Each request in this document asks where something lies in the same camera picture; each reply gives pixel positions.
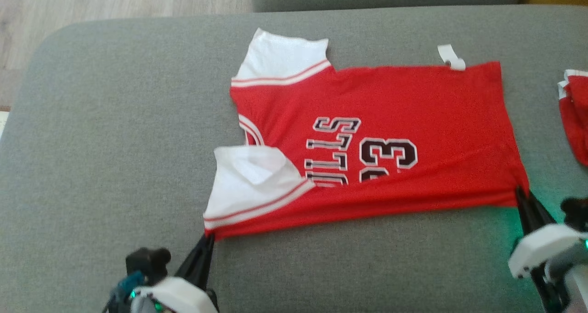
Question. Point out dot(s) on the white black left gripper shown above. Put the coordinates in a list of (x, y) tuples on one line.
[(179, 297)]

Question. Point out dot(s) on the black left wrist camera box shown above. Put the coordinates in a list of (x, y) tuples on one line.
[(147, 262)]

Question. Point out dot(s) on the red white basketball jersey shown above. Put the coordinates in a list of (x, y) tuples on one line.
[(390, 120)]

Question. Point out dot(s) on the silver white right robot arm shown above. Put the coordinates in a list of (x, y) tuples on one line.
[(569, 285)]

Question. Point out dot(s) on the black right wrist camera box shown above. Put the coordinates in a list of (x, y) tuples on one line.
[(576, 214)]

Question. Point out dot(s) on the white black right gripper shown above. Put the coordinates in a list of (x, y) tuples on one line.
[(542, 248)]

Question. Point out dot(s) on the small red white garment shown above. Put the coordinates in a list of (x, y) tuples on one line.
[(576, 115)]

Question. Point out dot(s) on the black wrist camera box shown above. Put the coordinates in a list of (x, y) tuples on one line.
[(147, 262), (576, 214)]

